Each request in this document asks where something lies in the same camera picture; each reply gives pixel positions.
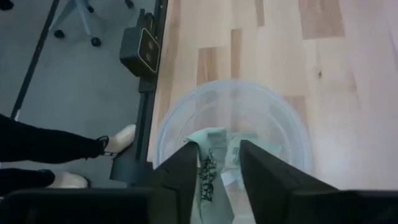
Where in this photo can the grey office chair base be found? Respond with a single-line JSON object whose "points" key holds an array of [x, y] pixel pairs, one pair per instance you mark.
{"points": [[81, 18]]}

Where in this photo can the black metal table frame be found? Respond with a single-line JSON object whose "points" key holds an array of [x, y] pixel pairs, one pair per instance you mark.
{"points": [[144, 124]]}

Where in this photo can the clear plastic bin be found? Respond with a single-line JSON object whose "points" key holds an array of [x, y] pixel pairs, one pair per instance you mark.
{"points": [[280, 109]]}

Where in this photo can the black table-level camera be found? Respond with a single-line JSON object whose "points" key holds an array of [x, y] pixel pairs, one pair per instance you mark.
{"points": [[140, 49]]}

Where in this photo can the person's shoe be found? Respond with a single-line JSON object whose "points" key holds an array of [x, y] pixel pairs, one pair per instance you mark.
{"points": [[70, 180], [122, 140]]}

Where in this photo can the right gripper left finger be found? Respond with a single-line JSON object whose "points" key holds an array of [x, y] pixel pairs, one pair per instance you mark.
{"points": [[174, 186]]}

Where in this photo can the person's leg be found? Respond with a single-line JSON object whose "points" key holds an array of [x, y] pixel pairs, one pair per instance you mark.
{"points": [[46, 143], [25, 182]]}

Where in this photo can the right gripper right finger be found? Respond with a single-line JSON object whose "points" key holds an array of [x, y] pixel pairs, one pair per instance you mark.
{"points": [[273, 186]]}

